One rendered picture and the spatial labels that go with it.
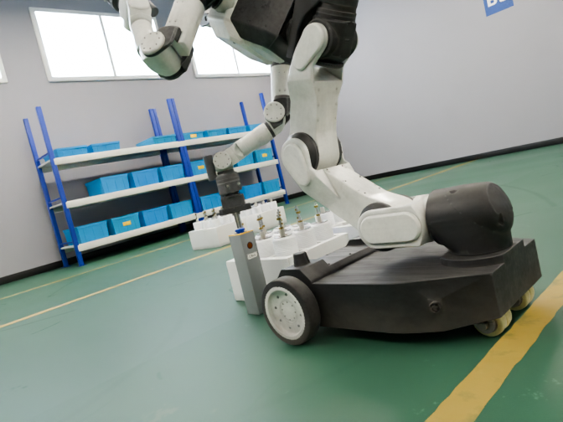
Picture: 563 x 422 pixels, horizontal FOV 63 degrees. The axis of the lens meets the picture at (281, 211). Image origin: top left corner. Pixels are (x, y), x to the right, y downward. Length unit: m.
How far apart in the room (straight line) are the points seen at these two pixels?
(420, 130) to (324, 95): 7.20
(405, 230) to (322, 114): 0.45
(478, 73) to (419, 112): 1.17
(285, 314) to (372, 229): 0.36
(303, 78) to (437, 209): 0.55
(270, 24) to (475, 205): 0.79
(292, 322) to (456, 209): 0.56
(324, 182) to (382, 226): 0.24
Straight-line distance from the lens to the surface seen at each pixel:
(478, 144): 8.20
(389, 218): 1.27
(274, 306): 1.41
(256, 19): 1.51
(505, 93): 8.02
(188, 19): 1.45
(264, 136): 1.72
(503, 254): 1.20
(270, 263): 1.83
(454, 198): 1.22
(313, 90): 1.41
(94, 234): 6.16
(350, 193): 1.38
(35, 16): 7.44
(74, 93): 7.23
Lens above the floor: 0.49
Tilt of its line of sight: 4 degrees down
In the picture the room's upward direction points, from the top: 14 degrees counter-clockwise
